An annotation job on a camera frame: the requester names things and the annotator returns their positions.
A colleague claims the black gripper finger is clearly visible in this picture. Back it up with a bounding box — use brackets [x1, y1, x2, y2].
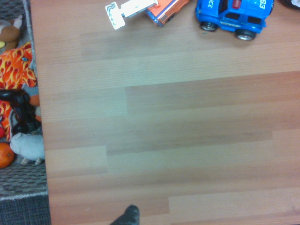
[109, 204, 141, 225]

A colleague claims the grey elephant stuffed toy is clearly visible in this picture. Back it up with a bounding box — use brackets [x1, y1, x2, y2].
[9, 132, 45, 166]

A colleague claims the grey woven basket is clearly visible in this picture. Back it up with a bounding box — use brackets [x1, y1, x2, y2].
[0, 0, 49, 201]

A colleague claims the black plastic toy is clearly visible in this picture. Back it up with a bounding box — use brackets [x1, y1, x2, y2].
[0, 90, 42, 135]

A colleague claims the orange flame pattern plush toy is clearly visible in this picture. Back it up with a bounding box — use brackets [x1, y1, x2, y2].
[0, 42, 42, 141]

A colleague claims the orange toy truck white ladder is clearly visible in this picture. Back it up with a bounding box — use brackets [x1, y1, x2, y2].
[105, 0, 190, 30]

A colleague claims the brown monkey plush toy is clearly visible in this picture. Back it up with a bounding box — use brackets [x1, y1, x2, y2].
[0, 14, 23, 51]

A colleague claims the blue toy police car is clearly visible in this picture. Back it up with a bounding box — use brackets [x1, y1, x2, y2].
[195, 0, 275, 41]

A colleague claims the orange ball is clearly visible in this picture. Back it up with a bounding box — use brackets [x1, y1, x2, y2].
[0, 142, 15, 169]

